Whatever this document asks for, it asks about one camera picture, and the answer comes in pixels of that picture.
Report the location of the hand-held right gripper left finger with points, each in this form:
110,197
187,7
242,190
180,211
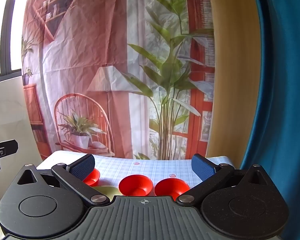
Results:
83,166

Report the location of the red plastic bowl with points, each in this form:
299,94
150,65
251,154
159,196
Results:
92,177
171,187
136,185

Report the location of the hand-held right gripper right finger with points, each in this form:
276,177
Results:
202,167

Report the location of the checked blue tablecloth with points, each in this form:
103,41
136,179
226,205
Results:
140,167

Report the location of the blue curtain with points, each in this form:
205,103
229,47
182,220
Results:
285,80

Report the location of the printed backdrop cloth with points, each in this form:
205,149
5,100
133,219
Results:
90,55

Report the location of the dark window frame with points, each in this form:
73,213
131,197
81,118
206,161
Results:
8,30

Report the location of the green plate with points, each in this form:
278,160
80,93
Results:
108,191

